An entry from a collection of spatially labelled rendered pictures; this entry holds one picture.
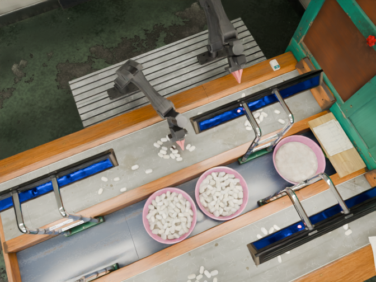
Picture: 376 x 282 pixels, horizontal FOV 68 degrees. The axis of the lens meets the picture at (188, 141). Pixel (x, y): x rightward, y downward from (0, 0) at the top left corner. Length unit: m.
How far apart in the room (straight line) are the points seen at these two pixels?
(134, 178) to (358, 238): 1.14
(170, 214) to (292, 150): 0.73
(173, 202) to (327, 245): 0.77
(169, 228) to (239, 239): 0.34
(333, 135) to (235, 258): 0.81
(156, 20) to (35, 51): 1.18
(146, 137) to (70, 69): 1.46
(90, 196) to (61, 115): 1.24
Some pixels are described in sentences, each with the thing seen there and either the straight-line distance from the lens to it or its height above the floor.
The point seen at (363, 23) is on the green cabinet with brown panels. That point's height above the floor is 1.25.
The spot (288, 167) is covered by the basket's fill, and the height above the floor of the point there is 0.73.
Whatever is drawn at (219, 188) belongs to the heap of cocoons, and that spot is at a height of 0.75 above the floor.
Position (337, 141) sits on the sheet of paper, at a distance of 1.65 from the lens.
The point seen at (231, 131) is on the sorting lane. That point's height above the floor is 0.74.
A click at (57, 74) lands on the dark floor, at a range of 2.85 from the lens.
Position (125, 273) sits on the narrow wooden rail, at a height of 0.76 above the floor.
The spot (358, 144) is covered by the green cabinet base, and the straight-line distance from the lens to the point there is 1.66.
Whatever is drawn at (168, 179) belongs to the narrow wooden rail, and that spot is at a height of 0.76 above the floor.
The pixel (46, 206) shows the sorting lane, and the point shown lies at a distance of 1.62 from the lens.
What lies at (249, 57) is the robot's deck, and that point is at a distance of 1.88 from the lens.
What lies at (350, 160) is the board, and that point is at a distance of 1.65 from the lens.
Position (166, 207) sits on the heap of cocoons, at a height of 0.72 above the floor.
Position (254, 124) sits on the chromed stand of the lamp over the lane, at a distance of 1.16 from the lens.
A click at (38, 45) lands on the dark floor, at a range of 3.12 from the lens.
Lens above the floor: 2.17
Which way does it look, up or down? 71 degrees down
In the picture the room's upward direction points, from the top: 3 degrees counter-clockwise
